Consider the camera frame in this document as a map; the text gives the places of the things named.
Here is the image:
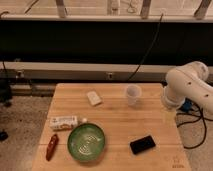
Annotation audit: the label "black eraser block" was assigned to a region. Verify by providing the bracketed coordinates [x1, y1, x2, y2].
[130, 136, 156, 155]

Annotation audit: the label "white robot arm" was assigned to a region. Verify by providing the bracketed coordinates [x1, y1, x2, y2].
[161, 61, 213, 114]

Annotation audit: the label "white rectangular block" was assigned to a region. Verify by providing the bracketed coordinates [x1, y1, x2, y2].
[87, 91, 102, 106]

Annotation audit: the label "translucent plastic cup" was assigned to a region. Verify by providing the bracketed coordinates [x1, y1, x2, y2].
[125, 84, 142, 106]

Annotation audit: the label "green bowl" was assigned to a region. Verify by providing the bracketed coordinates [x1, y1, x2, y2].
[67, 123, 106, 162]

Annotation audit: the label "white labelled bottle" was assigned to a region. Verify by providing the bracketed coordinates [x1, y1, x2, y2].
[49, 116, 87, 131]

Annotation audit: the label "blue power adapter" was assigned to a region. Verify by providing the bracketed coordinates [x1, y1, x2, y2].
[180, 100, 192, 112]

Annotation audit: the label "black object at left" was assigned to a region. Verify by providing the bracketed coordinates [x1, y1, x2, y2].
[0, 79, 12, 107]

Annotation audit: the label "black hanging cable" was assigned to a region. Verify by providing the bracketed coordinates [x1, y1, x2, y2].
[126, 13, 165, 82]

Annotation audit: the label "black floor cables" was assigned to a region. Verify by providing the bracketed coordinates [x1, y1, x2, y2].
[175, 101, 213, 150]

